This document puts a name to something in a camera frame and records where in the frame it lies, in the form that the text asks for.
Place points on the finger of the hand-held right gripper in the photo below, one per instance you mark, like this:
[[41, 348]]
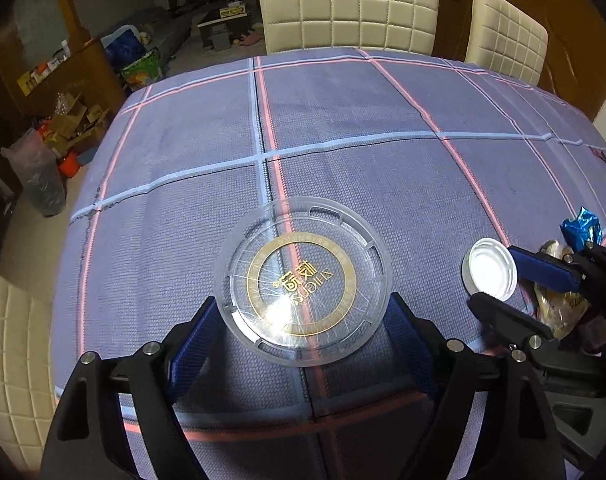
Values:
[[513, 317], [543, 267]]

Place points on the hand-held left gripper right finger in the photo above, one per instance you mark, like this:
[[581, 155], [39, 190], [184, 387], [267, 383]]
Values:
[[413, 350]]

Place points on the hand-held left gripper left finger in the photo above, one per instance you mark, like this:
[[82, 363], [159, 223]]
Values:
[[193, 355]]

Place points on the yellow wrapper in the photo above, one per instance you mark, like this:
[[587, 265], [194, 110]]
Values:
[[558, 310]]

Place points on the white bottle cap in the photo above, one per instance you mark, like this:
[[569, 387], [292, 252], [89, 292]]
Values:
[[488, 270]]

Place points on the blue foil wrapper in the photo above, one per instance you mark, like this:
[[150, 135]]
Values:
[[580, 227]]

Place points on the clear round plastic lid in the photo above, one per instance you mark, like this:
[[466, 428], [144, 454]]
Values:
[[303, 285]]

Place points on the small red tag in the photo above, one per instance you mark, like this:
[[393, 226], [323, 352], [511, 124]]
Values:
[[602, 155]]

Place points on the cream quilted dining chair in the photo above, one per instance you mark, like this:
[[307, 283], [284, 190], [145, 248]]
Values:
[[348, 5], [508, 35], [13, 360]]

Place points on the blue plaid tablecloth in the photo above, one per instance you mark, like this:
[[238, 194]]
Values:
[[333, 160]]

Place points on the orange bucket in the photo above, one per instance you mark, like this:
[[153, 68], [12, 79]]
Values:
[[69, 166]]

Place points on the clear plastic bag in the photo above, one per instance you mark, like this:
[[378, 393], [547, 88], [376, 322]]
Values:
[[35, 175]]

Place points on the pile of cardboard boxes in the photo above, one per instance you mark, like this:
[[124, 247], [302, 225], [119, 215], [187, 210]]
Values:
[[78, 125]]

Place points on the colourful printed bag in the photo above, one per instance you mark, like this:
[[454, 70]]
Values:
[[143, 71]]

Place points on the wooden partition cabinet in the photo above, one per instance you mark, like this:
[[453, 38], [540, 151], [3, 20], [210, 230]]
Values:
[[58, 90]]

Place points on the blue bag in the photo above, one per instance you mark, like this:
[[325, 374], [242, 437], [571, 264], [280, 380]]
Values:
[[125, 46]]

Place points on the pink floor toy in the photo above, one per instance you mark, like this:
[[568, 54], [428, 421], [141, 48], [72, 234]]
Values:
[[250, 37]]

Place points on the row of small packages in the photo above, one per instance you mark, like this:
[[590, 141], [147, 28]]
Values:
[[45, 67]]

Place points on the grey sofa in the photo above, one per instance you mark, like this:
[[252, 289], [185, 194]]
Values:
[[153, 27]]

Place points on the dark coffee table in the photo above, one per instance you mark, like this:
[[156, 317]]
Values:
[[223, 25]]

